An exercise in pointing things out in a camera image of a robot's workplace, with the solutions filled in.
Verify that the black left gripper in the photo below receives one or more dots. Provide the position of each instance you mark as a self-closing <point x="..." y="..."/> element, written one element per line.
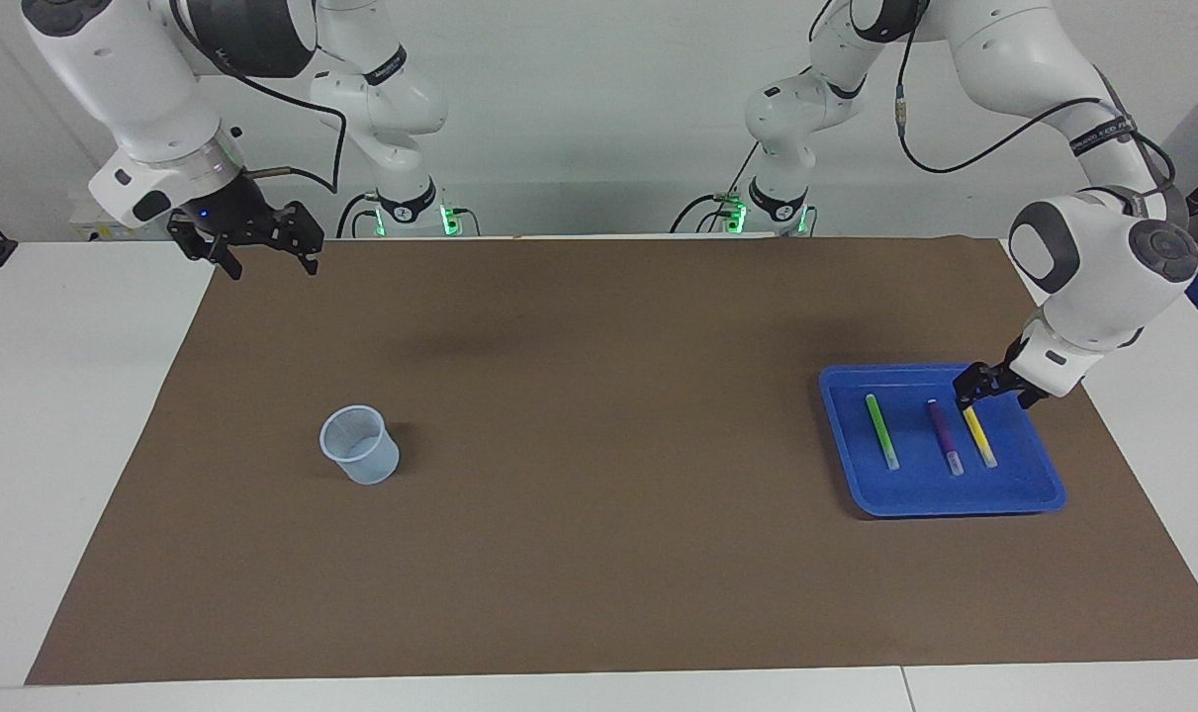
<point x="1019" y="381"/>

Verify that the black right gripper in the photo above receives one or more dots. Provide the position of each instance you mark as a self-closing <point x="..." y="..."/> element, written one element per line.
<point x="225" y="216"/>

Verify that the yellow pen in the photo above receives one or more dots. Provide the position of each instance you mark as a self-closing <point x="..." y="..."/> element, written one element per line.
<point x="979" y="435"/>

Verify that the purple pen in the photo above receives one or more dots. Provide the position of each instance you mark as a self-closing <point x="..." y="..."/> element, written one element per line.
<point x="943" y="435"/>

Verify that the green pen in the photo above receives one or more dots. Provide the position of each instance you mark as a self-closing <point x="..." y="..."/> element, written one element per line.
<point x="881" y="430"/>

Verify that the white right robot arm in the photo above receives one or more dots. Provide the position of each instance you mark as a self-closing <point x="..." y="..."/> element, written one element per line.
<point x="134" y="89"/>

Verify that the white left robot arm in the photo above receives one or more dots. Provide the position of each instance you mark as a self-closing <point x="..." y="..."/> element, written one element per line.
<point x="1083" y="257"/>

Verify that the blue plastic tray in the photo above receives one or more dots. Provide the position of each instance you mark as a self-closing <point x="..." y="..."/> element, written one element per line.
<point x="915" y="494"/>

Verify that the clear plastic cup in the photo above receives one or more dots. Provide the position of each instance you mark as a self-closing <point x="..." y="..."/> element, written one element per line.
<point x="371" y="465"/>

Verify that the brown table mat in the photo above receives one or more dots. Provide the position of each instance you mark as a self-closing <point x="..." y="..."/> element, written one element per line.
<point x="579" y="514"/>

